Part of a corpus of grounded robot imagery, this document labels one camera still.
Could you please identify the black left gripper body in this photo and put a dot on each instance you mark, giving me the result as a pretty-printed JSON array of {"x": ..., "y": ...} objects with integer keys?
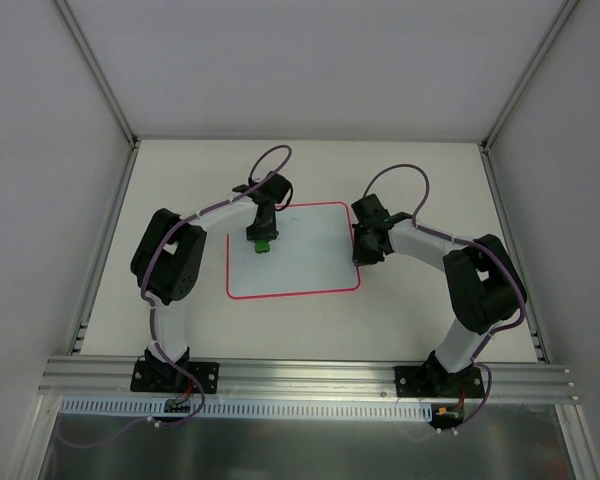
[{"x": 261, "y": 233}]

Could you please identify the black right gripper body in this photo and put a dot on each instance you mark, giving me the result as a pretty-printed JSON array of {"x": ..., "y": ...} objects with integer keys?
[{"x": 359, "y": 245}]

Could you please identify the green bone-shaped eraser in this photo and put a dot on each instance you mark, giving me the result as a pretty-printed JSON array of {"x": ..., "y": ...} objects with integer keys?
[{"x": 262, "y": 246}]

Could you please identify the pink-framed whiteboard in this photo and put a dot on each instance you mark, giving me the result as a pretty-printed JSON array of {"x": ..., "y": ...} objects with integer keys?
[{"x": 311, "y": 256}]

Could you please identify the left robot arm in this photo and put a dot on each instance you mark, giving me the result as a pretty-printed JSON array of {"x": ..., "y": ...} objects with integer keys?
[{"x": 166, "y": 265}]

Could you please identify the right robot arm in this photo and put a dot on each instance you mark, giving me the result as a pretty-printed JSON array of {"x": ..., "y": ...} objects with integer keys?
[{"x": 486, "y": 294}]

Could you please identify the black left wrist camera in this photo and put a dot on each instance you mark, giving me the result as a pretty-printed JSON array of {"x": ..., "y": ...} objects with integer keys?
[{"x": 277, "y": 190}]

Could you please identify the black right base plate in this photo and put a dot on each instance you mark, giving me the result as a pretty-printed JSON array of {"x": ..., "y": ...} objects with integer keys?
[{"x": 424, "y": 382}]

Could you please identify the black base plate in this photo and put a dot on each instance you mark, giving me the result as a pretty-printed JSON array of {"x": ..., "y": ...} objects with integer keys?
[
  {"x": 154, "y": 376},
  {"x": 424, "y": 382}
]

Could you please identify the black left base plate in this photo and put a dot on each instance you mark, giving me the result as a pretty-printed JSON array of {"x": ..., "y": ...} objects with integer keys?
[{"x": 154, "y": 376}]

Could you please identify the aluminium right corner post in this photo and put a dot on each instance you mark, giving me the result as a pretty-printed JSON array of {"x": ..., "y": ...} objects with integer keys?
[{"x": 539, "y": 55}]

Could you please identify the aluminium corner post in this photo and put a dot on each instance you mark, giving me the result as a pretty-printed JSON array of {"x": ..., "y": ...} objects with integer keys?
[
  {"x": 539, "y": 55},
  {"x": 77, "y": 34}
]

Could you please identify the aluminium left corner post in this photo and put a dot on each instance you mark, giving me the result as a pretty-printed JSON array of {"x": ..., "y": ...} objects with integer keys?
[{"x": 77, "y": 34}]

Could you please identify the aluminium front rail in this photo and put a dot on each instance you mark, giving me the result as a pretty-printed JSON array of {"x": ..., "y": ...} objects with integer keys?
[{"x": 525, "y": 383}]

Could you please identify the white slotted cable duct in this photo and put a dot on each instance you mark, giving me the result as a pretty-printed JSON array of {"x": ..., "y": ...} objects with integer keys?
[{"x": 250, "y": 409}]

